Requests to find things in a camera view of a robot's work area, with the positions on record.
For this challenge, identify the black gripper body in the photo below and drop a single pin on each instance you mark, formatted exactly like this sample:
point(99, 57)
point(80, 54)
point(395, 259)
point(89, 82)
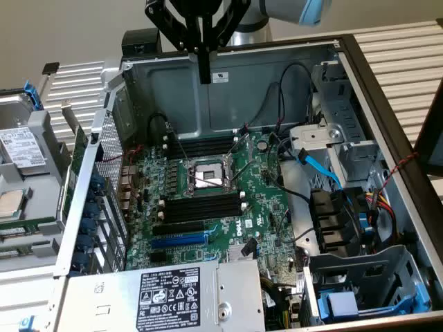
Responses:
point(202, 7)

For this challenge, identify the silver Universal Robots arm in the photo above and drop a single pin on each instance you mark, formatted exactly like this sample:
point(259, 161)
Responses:
point(256, 32)

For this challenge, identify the black box device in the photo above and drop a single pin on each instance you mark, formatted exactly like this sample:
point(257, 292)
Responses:
point(133, 41)

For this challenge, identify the open metal PC case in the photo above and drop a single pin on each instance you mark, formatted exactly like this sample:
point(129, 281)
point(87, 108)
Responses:
point(242, 103)

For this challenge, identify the metal locking lever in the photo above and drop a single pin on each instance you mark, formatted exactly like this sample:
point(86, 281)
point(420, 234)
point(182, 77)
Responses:
point(178, 143)
point(246, 169)

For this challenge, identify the silver coin battery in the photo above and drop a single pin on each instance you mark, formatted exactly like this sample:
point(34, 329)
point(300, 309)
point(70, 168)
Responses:
point(264, 145)

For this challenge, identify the small black block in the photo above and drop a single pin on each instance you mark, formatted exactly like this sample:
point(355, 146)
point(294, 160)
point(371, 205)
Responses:
point(51, 68)

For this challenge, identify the metal disk bay cage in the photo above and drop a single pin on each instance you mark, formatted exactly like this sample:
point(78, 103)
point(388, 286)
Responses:
point(318, 136)

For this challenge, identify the metal socket cover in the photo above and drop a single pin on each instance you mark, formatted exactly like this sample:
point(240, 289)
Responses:
point(229, 169)

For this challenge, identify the CPU socket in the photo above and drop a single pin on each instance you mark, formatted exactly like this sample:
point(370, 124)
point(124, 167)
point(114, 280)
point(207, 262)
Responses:
point(207, 171)

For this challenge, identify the green graphics card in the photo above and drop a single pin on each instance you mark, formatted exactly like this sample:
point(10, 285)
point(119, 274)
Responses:
point(79, 148)

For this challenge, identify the blue slot retention clip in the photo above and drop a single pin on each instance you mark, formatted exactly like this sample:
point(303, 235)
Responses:
point(79, 260)
point(90, 209)
point(88, 225)
point(83, 242)
point(98, 180)

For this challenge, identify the green Dell motherboard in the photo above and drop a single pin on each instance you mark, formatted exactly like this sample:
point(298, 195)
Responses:
point(263, 193)

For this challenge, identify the hard disk with white label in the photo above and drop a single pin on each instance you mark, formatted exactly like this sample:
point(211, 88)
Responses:
point(20, 145)

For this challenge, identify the long black expansion slot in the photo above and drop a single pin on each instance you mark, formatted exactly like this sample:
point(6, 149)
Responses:
point(178, 228)

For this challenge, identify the grey parts rack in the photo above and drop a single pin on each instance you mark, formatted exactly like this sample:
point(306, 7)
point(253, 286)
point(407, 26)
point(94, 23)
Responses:
point(41, 193)

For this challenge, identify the blue expansion slot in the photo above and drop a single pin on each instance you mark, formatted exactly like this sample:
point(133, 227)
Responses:
point(178, 241)

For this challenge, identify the short black expansion slot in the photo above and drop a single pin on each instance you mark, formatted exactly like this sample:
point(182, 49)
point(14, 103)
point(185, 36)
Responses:
point(158, 256)

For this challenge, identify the silver finned heat sink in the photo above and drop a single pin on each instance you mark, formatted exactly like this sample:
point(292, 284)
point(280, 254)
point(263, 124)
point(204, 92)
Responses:
point(234, 254)

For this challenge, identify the black framed panel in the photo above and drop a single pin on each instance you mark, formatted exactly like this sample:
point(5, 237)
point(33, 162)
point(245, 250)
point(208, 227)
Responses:
point(432, 138)

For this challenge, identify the silver CPU chip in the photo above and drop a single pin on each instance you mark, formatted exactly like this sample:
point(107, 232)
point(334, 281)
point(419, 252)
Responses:
point(10, 204)

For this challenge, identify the blue plug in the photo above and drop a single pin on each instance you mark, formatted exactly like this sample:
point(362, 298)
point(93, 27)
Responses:
point(365, 223)

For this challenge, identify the grey disk bay cage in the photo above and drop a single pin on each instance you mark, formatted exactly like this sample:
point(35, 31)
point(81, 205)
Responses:
point(363, 263)

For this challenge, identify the silver power supply unit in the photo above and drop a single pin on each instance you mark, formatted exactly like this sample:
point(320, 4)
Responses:
point(114, 301)

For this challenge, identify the blue disk carrier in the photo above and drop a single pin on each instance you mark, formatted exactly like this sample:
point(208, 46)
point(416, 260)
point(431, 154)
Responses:
point(322, 309)

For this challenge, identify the small blue clip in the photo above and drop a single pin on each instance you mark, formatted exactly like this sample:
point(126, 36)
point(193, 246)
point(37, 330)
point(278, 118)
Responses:
point(27, 325)

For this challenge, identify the hard disk with blue bracket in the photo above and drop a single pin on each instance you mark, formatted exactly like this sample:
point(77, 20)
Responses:
point(14, 103)

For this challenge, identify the black plastic bracket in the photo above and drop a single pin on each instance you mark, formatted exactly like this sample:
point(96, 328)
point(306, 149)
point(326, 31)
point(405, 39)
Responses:
point(328, 221)

